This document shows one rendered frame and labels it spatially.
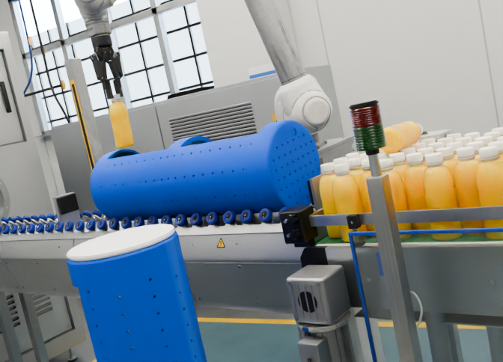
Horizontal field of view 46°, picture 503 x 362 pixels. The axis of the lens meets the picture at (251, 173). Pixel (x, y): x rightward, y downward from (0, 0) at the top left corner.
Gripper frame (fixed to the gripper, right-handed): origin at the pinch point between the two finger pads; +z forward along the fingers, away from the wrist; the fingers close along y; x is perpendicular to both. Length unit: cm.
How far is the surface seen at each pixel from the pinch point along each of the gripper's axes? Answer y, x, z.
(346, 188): 18, 103, 43
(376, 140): 37, 123, 30
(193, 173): 13, 45, 35
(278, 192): 11, 76, 44
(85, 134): -31, -66, 13
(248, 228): 11, 61, 55
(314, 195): 4, 83, 47
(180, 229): 10, 30, 54
